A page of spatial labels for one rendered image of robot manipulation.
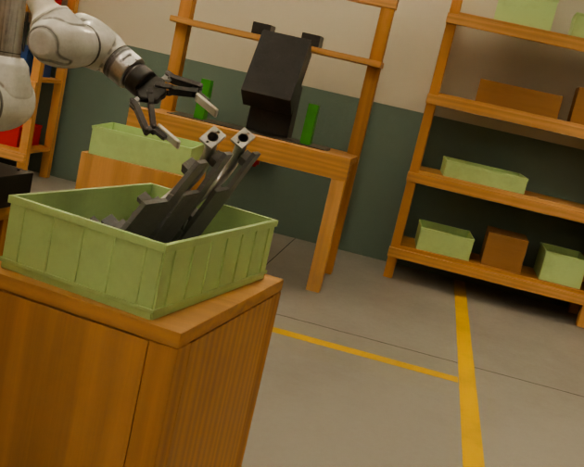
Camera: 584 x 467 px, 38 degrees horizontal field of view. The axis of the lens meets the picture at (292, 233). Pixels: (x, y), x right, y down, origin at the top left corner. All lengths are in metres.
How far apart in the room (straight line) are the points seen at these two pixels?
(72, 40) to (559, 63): 5.37
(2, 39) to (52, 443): 1.10
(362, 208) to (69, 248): 5.23
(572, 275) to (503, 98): 1.40
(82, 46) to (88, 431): 0.87
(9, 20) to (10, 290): 0.82
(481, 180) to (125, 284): 4.78
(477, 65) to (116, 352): 5.40
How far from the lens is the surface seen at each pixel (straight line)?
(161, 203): 1.90
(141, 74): 2.10
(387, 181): 6.95
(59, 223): 1.93
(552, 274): 6.54
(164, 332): 1.81
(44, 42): 1.99
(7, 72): 2.45
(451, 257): 6.47
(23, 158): 7.11
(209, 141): 2.03
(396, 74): 6.93
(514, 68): 6.94
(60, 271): 1.94
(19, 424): 2.06
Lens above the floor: 1.37
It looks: 11 degrees down
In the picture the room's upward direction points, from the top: 13 degrees clockwise
